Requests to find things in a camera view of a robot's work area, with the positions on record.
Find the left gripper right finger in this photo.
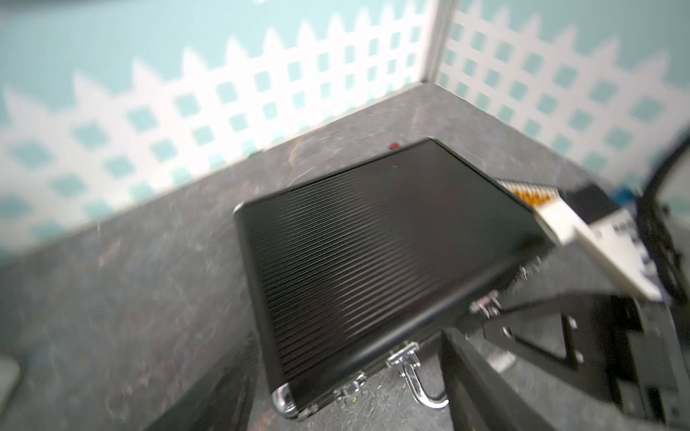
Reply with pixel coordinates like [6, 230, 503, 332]
[438, 330, 553, 431]

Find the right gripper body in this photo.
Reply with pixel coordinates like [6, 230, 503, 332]
[483, 294, 689, 426]

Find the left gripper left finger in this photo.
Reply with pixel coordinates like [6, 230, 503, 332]
[147, 334, 260, 431]

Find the black poker set case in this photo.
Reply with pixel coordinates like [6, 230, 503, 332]
[234, 138, 555, 420]

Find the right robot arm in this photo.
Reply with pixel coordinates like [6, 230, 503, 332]
[483, 138, 689, 430]

